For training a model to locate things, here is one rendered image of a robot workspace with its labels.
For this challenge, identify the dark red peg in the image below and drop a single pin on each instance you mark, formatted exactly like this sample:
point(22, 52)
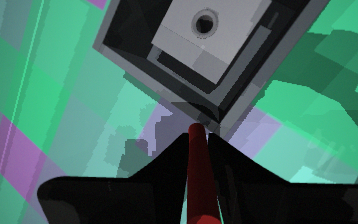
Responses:
point(202, 202)

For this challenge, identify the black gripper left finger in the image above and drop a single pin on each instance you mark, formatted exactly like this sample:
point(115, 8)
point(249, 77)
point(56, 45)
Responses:
point(153, 195)

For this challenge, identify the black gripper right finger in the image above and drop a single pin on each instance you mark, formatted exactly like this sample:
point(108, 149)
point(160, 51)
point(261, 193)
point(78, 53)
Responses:
point(248, 193)

